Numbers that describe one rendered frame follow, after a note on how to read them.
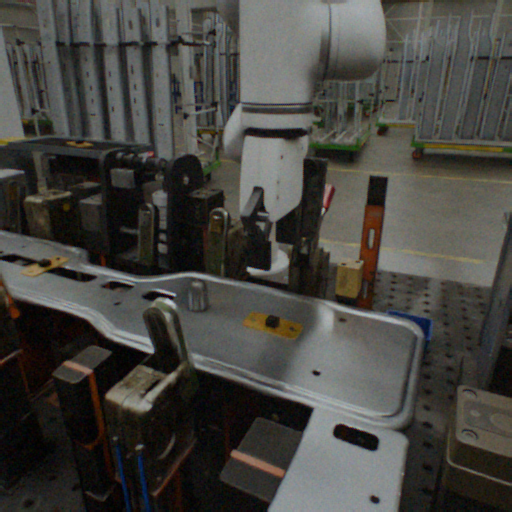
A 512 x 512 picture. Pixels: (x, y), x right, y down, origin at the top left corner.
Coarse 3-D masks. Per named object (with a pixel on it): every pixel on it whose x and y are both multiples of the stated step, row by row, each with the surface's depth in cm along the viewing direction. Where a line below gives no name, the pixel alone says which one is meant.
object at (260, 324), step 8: (256, 312) 63; (248, 320) 61; (256, 320) 61; (264, 320) 61; (272, 320) 60; (280, 320) 61; (288, 320) 61; (256, 328) 60; (264, 328) 59; (272, 328) 59; (280, 328) 59; (288, 328) 60; (296, 328) 59; (288, 336) 58; (296, 336) 58
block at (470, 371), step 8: (464, 360) 54; (472, 360) 54; (464, 368) 52; (472, 368) 52; (464, 376) 51; (472, 376) 51; (456, 384) 55; (464, 384) 49; (472, 384) 49; (432, 496) 64
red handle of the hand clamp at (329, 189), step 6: (330, 186) 75; (330, 192) 75; (324, 198) 74; (330, 198) 74; (324, 204) 73; (324, 210) 73; (324, 216) 73; (306, 240) 70; (306, 246) 69; (300, 252) 69; (306, 252) 69; (306, 258) 70
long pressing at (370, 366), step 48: (0, 240) 91; (48, 288) 71; (96, 288) 71; (144, 288) 71; (240, 288) 71; (144, 336) 58; (192, 336) 58; (240, 336) 58; (336, 336) 58; (384, 336) 58; (240, 384) 51; (288, 384) 49; (336, 384) 49; (384, 384) 49
